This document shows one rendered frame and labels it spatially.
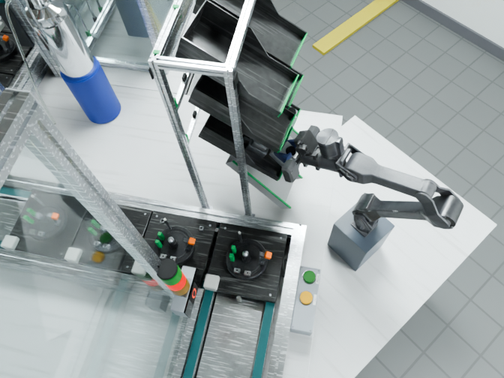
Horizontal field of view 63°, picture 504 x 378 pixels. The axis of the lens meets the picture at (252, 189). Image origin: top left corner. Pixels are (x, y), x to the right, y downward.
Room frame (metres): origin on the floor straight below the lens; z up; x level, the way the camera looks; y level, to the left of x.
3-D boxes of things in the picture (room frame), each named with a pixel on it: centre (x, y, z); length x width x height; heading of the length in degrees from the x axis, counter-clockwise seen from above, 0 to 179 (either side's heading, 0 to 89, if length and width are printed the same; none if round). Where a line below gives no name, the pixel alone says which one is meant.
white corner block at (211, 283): (0.38, 0.17, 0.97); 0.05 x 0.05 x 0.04; 73
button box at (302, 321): (0.30, -0.14, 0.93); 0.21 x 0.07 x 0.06; 163
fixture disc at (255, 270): (0.44, 0.04, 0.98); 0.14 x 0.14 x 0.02
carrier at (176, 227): (0.52, 0.29, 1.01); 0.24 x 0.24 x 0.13; 73
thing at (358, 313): (0.53, -0.32, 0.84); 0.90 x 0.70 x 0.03; 126
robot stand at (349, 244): (0.49, -0.35, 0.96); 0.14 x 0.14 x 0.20; 36
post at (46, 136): (0.31, 0.24, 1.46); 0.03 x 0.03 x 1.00; 73
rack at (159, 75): (0.83, 0.06, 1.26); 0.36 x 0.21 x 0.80; 163
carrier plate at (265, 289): (0.44, 0.04, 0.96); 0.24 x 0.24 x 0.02; 73
